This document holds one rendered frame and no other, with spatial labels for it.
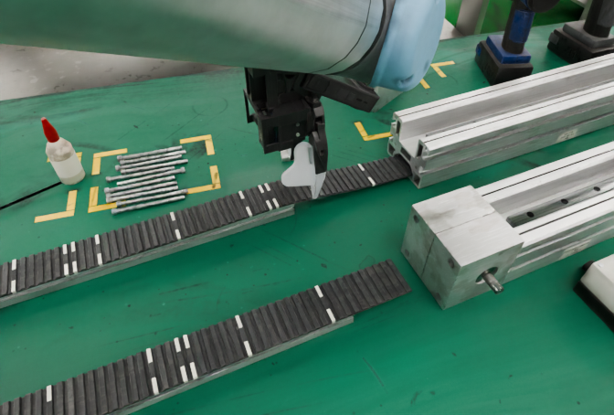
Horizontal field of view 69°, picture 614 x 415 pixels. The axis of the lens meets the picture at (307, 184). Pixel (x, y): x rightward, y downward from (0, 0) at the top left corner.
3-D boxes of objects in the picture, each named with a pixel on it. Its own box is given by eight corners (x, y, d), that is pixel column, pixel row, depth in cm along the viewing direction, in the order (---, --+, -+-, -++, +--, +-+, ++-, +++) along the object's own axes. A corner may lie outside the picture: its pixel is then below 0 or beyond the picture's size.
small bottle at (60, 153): (81, 166, 74) (53, 108, 66) (89, 179, 72) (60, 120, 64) (58, 175, 73) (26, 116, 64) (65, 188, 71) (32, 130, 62)
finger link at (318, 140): (305, 166, 61) (296, 105, 57) (317, 163, 61) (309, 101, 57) (318, 179, 57) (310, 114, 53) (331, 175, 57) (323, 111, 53)
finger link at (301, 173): (282, 207, 62) (271, 144, 57) (322, 194, 63) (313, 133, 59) (290, 216, 59) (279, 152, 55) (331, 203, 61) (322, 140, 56)
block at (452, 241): (454, 327, 54) (475, 283, 47) (400, 250, 62) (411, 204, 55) (513, 301, 57) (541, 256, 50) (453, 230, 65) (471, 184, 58)
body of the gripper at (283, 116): (247, 124, 60) (237, 41, 51) (305, 110, 62) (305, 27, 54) (266, 160, 55) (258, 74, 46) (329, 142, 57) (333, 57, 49)
